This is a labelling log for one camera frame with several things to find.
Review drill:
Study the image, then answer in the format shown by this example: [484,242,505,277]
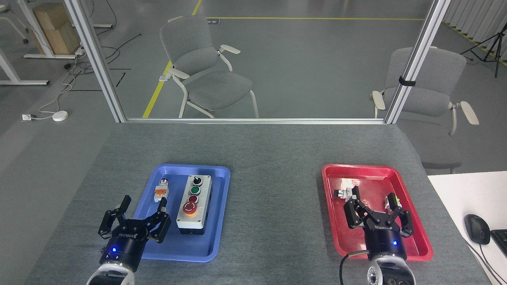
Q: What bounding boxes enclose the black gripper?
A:
[98,195,172,273]
[343,186,414,262]

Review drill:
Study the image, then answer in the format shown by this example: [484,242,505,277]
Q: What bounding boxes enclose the grey four-button control box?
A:
[176,174,213,236]

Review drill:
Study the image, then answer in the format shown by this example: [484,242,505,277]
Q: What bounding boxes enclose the brown cardboard box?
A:
[30,3,82,55]

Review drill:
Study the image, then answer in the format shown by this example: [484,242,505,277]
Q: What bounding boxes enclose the red plastic tray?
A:
[321,164,433,262]

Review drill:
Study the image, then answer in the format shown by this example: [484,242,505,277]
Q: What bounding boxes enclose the blue plastic tray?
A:
[121,164,231,263]

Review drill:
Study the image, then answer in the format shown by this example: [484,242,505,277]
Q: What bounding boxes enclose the white side desk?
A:
[428,171,507,285]

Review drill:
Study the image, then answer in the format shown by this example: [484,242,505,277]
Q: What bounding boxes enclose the black computer mouse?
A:
[464,214,491,245]

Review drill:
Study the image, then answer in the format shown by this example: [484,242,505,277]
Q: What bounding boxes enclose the black keyboard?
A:
[490,229,507,258]

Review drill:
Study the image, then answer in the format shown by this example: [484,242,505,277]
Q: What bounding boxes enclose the grey chair with armrests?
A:
[371,46,480,175]
[159,15,260,119]

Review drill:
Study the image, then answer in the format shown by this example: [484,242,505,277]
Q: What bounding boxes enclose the silver aluminium crossbar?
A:
[126,118,387,125]

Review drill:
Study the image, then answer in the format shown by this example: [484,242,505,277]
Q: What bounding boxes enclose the black tripod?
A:
[460,32,507,78]

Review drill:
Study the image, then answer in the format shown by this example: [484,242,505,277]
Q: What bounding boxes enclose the white pleated curtain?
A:
[443,0,507,66]

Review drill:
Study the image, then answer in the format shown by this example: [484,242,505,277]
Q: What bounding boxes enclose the green push button switch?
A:
[383,193,401,210]

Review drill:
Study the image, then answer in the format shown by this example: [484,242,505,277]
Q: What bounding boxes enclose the push button switch orange block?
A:
[154,179,170,203]

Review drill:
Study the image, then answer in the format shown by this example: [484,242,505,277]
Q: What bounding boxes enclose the black-headed selector switch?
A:
[334,186,355,201]

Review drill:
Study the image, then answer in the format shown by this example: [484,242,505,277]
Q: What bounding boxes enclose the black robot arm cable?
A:
[339,249,371,285]

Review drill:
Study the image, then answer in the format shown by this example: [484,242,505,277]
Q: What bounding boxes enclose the black mouse cable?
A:
[465,237,507,285]

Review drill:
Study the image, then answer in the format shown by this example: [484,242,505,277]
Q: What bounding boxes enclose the white floor cable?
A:
[36,51,86,118]

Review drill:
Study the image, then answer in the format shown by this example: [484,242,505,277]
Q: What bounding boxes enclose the silver aluminium post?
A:
[63,0,127,123]
[384,0,452,125]

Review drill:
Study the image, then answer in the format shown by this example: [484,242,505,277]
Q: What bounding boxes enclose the white desk leg frame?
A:
[0,47,50,86]
[16,0,78,59]

